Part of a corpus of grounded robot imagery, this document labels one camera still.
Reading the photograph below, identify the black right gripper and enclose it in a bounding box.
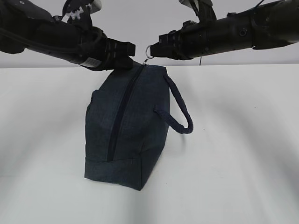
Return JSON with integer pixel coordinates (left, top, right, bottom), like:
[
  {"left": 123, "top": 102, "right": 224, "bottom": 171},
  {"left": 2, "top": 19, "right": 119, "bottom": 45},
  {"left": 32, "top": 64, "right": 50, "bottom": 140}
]
[{"left": 150, "top": 30, "right": 192, "bottom": 60}]

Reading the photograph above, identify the silver zipper pull ring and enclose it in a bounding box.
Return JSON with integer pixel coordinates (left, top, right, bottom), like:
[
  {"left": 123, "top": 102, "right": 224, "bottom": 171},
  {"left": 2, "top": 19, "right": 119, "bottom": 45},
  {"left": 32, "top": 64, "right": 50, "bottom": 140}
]
[{"left": 142, "top": 44, "right": 155, "bottom": 66}]

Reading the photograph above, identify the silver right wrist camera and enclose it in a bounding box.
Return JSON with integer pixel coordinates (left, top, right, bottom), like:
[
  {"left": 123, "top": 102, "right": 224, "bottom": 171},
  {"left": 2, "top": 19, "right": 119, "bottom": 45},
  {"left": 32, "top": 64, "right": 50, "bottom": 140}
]
[{"left": 179, "top": 0, "right": 199, "bottom": 8}]

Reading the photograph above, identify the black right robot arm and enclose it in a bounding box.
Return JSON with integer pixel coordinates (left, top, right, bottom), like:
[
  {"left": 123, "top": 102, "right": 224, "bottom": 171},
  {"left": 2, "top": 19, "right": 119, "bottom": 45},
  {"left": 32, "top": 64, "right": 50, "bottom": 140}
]
[{"left": 150, "top": 0, "right": 299, "bottom": 60}]

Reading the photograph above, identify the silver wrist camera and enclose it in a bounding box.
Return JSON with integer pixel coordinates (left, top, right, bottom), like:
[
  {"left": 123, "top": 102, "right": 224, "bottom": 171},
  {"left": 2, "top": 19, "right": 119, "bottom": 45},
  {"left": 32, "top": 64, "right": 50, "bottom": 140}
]
[
  {"left": 86, "top": 0, "right": 102, "bottom": 14},
  {"left": 179, "top": 0, "right": 199, "bottom": 8}
]

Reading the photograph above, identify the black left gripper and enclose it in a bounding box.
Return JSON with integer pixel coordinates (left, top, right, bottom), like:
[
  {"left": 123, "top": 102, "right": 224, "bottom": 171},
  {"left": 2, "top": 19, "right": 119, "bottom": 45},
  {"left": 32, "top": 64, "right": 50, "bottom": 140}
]
[{"left": 93, "top": 27, "right": 136, "bottom": 70}]

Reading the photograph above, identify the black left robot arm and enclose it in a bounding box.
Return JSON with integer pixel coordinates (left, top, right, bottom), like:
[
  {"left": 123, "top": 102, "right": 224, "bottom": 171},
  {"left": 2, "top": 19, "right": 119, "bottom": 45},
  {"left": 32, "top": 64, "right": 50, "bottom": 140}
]
[{"left": 0, "top": 0, "right": 135, "bottom": 71}]

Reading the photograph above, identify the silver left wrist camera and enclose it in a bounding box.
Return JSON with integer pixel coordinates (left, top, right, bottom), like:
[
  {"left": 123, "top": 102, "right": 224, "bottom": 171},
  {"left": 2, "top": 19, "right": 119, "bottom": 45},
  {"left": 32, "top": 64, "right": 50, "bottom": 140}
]
[{"left": 86, "top": 0, "right": 102, "bottom": 14}]

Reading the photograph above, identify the dark blue lunch bag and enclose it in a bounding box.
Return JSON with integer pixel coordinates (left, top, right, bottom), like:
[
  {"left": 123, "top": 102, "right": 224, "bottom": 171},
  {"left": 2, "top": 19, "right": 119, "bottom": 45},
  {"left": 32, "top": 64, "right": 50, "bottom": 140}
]
[{"left": 84, "top": 63, "right": 193, "bottom": 190}]

